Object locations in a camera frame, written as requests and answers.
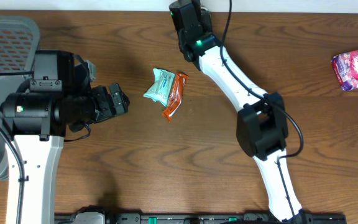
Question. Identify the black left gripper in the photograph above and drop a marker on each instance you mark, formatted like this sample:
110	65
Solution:
105	101

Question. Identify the teal wipes packet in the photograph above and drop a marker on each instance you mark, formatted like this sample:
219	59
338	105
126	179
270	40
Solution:
160	90

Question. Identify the red orange snack bag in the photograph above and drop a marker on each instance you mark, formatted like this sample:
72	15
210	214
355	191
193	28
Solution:
175	97

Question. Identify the purple pink pad package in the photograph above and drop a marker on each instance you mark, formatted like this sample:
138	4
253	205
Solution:
345	67

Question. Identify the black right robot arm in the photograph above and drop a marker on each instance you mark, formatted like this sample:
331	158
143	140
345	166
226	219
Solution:
261	128

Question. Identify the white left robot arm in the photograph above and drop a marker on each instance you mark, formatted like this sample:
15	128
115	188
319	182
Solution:
58	96

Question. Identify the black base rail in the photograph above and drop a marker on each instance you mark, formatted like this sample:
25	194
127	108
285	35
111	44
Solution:
94	214

